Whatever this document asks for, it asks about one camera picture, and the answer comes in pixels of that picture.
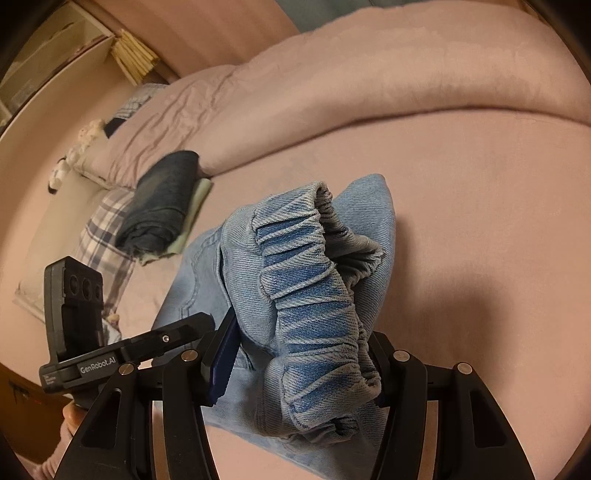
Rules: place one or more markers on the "light blue denim pants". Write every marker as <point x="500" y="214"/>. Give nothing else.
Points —
<point x="300" y="295"/>

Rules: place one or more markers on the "pink duvet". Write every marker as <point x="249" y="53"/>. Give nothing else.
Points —
<point x="392" y="69"/>

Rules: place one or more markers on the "white plush toy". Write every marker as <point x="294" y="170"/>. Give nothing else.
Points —
<point x="62" y="170"/>

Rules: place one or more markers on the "folded dark denim pants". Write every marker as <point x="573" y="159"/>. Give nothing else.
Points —
<point x="157" y="203"/>

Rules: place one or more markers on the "person's left hand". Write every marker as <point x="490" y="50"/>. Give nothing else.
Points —
<point x="74" y="417"/>

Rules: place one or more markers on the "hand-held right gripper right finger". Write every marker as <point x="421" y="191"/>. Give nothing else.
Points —
<point x="398" y="381"/>

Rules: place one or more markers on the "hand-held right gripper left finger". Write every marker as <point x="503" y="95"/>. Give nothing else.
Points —
<point x="224" y="360"/>

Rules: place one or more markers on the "white shelf unit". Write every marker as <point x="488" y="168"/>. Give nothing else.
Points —
<point x="46" y="60"/>

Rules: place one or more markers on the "brown wooden furniture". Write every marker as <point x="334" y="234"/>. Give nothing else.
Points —
<point x="27" y="415"/>

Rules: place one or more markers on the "pink wrinkled pillow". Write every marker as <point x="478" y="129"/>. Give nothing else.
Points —
<point x="171" y="115"/>

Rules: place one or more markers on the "plaid pillow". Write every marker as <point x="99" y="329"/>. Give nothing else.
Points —
<point x="106" y="230"/>

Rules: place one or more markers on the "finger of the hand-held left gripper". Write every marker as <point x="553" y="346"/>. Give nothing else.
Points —
<point x="175" y="334"/>

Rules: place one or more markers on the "light green folded cloth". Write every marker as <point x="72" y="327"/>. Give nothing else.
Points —
<point x="196" y="198"/>

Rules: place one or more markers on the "blue plaid cloth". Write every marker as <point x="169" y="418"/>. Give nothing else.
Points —
<point x="138" y="101"/>

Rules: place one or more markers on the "bed with pink sheet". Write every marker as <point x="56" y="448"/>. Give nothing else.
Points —
<point x="485" y="230"/>

